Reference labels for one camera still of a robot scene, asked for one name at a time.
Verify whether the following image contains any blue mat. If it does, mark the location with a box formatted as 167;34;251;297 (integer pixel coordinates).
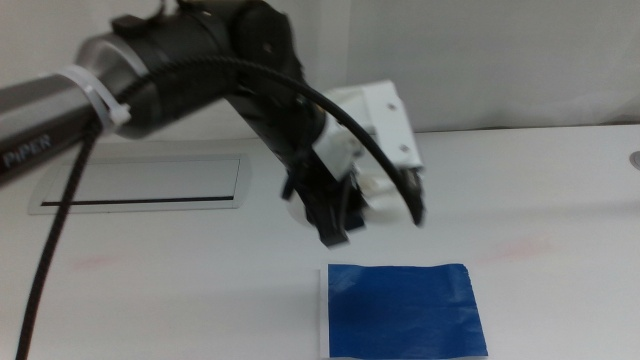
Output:
319;263;489;360

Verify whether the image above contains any white zip tie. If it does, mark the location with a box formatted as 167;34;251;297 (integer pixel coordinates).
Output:
57;64;132;135

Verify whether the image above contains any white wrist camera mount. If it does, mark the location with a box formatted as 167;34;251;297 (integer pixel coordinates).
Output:
312;79;425;182

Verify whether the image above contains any grey rectangular cable tray lid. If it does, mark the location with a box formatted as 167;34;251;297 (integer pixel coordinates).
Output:
28;153;251;216

